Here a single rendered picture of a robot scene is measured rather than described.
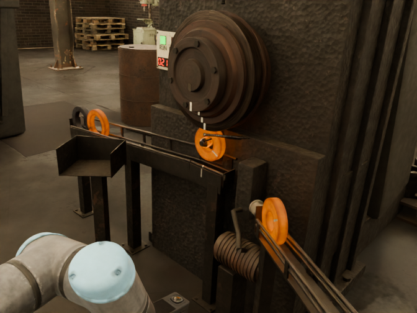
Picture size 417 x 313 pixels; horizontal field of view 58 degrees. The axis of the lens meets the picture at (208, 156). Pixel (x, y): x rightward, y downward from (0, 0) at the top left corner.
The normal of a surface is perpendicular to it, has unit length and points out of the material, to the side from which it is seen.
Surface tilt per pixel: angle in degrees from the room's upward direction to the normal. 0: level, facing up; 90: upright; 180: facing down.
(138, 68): 90
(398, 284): 0
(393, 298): 0
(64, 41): 90
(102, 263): 19
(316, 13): 90
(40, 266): 37
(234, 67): 76
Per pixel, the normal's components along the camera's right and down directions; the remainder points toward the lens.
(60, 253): -0.20, -0.77
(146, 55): 0.26, 0.37
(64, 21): 0.73, 0.29
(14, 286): 0.64, -0.53
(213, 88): -0.69, 0.24
